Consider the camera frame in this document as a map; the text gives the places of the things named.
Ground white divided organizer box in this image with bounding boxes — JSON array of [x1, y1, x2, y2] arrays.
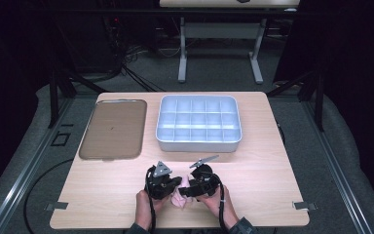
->
[[155, 94, 243, 153]]

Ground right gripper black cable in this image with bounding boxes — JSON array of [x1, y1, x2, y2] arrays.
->
[[211, 174, 230, 234]]

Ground grey metal table clamp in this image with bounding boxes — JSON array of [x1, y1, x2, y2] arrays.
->
[[292, 200, 318, 212], [44, 201, 69, 212]]

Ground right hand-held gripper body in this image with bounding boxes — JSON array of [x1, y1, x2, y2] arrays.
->
[[188, 154, 224, 198]]

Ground brown metal tray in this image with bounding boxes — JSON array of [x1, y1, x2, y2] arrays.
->
[[78, 98, 148, 161]]

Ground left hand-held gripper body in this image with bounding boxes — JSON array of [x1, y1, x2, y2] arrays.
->
[[144, 160, 177, 200]]

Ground person's left hand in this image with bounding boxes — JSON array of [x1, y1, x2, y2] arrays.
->
[[134, 189, 170, 231]]

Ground black metal stand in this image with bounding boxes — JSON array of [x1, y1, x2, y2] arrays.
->
[[46, 62, 109, 130], [266, 68, 326, 133]]

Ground white-legged background table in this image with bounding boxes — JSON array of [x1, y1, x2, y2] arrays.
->
[[159, 0, 302, 85]]

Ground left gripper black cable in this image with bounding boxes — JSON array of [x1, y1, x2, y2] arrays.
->
[[145, 167, 158, 234]]

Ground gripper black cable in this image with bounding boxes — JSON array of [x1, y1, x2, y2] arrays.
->
[[211, 174, 230, 234], [145, 167, 158, 234]]

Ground pink cloth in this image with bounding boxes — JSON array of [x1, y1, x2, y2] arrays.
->
[[169, 175, 195, 210]]

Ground black floor cable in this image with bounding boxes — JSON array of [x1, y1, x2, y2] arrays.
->
[[22, 157, 76, 234]]

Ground person's right hand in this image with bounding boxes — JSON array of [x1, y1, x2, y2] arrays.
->
[[196, 185, 241, 229]]

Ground bundle of floor cables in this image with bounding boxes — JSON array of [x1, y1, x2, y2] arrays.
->
[[102, 16, 166, 94]]

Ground aluminium floor rail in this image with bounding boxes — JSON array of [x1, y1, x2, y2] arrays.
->
[[300, 100, 374, 234], [0, 97, 76, 234]]

